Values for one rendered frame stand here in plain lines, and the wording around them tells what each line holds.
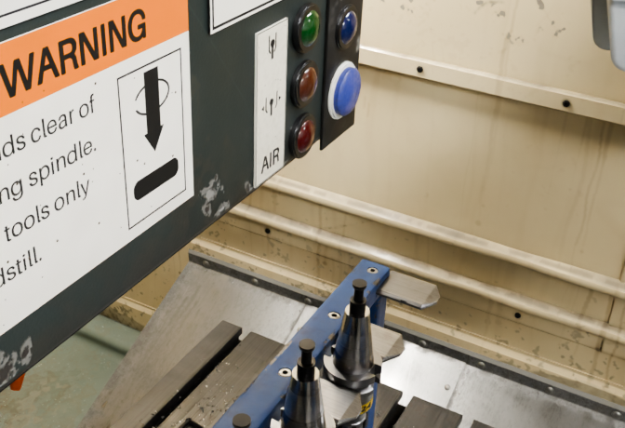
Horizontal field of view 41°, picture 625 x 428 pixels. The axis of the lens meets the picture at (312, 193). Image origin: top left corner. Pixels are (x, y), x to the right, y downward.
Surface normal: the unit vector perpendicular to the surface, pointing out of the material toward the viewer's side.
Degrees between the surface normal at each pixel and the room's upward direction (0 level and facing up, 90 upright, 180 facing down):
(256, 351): 0
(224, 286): 24
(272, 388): 0
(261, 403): 0
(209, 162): 90
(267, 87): 90
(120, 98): 90
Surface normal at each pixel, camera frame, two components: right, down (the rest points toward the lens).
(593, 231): -0.47, 0.42
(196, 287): -0.16, -0.62
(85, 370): 0.04, -0.87
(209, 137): 0.88, 0.27
